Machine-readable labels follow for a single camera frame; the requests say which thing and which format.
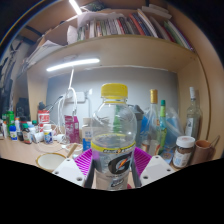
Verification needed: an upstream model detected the clear glass bottle gold cap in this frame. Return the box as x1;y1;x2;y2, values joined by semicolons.
141;88;160;156

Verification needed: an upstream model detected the green plastic container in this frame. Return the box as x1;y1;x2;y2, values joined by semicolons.
5;110;16;134

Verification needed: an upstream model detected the small blue and white bottle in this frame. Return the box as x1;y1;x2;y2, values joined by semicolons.
8;124;18;141

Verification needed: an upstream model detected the white under-shelf light bar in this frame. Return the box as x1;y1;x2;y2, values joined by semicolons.
46;58;101;73

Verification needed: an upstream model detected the magenta paper pack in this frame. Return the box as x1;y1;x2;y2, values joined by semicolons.
64;114;81;144

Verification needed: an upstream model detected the red and white canister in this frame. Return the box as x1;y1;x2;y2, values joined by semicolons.
37;109;51;133

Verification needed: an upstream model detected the clear glass bottle white cap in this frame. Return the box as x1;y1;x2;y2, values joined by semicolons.
185;86;203;141

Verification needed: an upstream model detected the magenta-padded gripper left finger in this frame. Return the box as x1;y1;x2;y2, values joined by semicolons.
52;147;95;189

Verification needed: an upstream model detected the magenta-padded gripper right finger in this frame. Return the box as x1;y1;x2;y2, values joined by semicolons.
128;146;177;189

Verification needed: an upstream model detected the small white jar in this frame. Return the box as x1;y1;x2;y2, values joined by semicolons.
43;123;54;145

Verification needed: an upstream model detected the white ceiling light tube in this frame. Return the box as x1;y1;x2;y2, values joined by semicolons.
68;0;83;16

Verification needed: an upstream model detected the white wall power strip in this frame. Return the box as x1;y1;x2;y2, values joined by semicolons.
64;90;86;103

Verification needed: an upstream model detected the brown jar with white lid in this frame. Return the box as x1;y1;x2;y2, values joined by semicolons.
172;135;196;170

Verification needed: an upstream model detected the blue and white carton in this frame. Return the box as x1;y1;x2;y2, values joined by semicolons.
81;117;95;151

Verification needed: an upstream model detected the clear yellow-capped drink bottle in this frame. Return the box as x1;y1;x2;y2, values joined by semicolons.
90;82;138;191

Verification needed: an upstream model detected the slim green glass bottle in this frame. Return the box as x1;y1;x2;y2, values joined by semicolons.
156;99;168;156

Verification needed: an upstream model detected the brown clay mug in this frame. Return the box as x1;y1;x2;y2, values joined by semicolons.
191;139;214;166

